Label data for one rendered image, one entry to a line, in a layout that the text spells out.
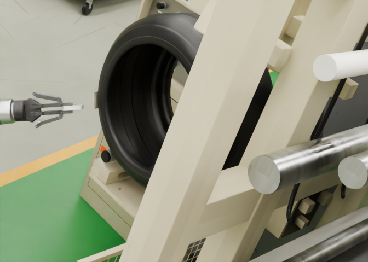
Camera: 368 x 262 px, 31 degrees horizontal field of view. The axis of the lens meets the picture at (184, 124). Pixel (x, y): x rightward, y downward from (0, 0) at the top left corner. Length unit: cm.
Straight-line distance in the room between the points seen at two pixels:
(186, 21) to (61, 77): 284
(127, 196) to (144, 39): 59
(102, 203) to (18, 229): 47
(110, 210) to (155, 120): 111
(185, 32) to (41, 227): 167
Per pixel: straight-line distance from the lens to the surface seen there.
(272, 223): 232
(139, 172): 221
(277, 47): 151
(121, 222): 348
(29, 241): 333
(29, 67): 487
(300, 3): 160
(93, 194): 360
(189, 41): 201
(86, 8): 601
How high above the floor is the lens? 215
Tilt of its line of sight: 27 degrees down
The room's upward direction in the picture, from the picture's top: 21 degrees clockwise
